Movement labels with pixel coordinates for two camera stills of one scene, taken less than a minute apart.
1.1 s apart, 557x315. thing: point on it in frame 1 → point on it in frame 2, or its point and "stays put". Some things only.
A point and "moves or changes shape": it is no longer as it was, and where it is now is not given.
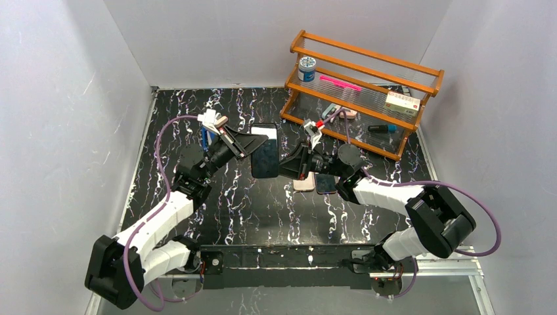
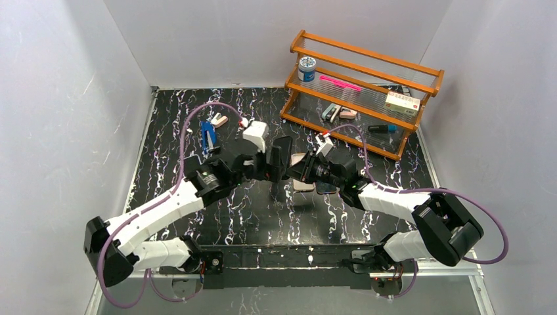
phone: x=265 y=161 moves or changes shape
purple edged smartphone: x=325 y=184 stays put
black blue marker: x=383 y=128 stays put
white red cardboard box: x=402 y=104 stays put
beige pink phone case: x=307 y=184 stays put
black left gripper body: x=234 y=145 → x=270 y=165
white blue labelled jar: x=307 y=69 stays put
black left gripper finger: x=244 y=143 → x=276 y=169
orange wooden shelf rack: x=372 y=100 stays put
